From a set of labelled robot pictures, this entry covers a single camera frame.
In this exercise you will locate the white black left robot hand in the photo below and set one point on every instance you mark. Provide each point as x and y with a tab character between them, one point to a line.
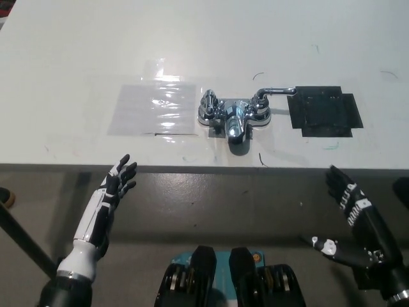
96	224

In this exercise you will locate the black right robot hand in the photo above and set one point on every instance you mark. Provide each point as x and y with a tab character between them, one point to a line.
374	230

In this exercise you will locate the grey faucet mounting plate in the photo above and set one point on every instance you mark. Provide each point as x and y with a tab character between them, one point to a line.
213	134

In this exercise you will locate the black diagonal table brace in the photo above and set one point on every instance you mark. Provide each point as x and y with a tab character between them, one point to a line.
25	240

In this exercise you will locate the black shoe tan sole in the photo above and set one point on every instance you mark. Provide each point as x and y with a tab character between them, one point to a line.
7	196

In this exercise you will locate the clear laminated paper sheet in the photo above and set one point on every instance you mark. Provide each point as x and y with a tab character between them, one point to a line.
150	110

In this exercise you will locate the black tape patch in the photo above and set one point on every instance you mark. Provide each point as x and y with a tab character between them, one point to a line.
324	112

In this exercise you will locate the red black background object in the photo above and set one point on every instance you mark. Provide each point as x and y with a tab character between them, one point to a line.
3	8

